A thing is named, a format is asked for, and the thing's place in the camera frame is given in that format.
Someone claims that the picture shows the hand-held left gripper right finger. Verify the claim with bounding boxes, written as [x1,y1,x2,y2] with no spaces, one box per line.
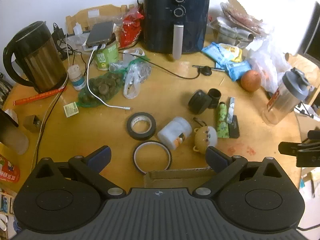
[193,146,288,197]

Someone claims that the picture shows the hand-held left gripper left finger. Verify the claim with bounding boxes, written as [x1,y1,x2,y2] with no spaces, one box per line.
[31,145,125,197]

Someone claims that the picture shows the thin black tape ring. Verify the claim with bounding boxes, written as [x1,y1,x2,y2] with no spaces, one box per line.
[132,141,173,174]

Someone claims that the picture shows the black cable with round plug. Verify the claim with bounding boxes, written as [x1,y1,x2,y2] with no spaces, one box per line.
[119,51,213,80]

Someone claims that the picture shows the green patterned small bottle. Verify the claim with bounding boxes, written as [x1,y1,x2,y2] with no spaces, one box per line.
[216,102,230,139]

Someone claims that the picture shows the black tape roll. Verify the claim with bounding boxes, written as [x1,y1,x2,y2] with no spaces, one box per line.
[126,112,157,141]

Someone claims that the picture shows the clear shaker bottle grey lid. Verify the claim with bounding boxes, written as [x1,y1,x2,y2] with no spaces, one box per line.
[262,67,310,126]

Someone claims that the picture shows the white plastic jar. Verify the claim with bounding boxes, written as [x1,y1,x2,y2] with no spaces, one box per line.
[157,117,192,151]

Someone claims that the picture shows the small green label packet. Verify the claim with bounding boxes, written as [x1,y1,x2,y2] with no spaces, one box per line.
[63,102,79,117]

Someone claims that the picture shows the black caster wheel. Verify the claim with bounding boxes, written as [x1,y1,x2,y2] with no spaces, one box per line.
[188,89,212,114]

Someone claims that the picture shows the green mesh bag dark discs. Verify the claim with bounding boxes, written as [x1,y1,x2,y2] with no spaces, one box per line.
[78,71,125,108]

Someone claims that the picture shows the orange fruit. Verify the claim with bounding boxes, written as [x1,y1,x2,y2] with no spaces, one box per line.
[241,70,262,92]

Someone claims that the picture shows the frosted plastic cup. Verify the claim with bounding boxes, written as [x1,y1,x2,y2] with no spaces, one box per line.
[0,109,29,155]

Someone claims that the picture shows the white pill bottle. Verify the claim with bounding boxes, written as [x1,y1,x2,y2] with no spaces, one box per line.
[67,65,85,91]

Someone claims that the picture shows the red paper stick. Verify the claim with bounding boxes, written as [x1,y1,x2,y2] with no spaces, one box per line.
[14,86,67,105]

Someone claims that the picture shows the translucent white plastic bag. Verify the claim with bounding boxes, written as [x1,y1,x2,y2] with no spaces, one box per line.
[247,34,293,93]

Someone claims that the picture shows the crumpled clear plastic bag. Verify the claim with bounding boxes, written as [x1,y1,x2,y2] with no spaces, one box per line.
[109,57,152,99]

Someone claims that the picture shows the blue snack packet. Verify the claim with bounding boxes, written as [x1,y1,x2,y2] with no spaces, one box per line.
[226,61,251,82]
[201,42,234,64]

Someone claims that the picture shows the red printed package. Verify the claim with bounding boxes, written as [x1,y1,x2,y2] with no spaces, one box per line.
[0,154,21,189]

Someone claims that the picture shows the black monitor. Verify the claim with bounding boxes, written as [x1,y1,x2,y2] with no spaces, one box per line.
[299,1,320,61]

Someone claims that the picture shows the green label can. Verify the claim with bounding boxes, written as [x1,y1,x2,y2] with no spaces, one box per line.
[96,40,119,71]

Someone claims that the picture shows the yellow snack packet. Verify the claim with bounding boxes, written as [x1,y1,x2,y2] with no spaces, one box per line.
[220,44,243,63]

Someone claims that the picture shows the dark electric kettle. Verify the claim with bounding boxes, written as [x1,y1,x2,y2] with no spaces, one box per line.
[3,21,68,93]

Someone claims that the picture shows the grey power bank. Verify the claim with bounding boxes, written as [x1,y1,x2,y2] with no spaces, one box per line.
[86,21,115,48]

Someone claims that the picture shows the metal pot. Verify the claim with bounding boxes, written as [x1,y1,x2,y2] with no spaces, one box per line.
[212,17,254,48]

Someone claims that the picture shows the black power adapter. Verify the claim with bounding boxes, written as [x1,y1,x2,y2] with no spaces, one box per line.
[52,23,66,52]

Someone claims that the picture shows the red snack bag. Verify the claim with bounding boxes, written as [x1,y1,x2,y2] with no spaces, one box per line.
[120,7,145,48]

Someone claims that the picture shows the bagged flatbread stack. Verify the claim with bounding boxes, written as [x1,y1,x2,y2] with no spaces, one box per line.
[220,0,263,34]

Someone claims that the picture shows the dark air fryer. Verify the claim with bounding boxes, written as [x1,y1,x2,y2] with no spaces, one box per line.
[143,0,211,59]

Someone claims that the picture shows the yellow cat keychain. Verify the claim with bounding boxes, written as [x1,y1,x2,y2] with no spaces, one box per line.
[192,117,218,153]

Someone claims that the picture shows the folding knife black handle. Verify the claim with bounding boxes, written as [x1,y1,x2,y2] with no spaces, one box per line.
[226,97,240,138]

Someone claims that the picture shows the white usb cable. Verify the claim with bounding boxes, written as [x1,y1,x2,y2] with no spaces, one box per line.
[86,45,132,110]

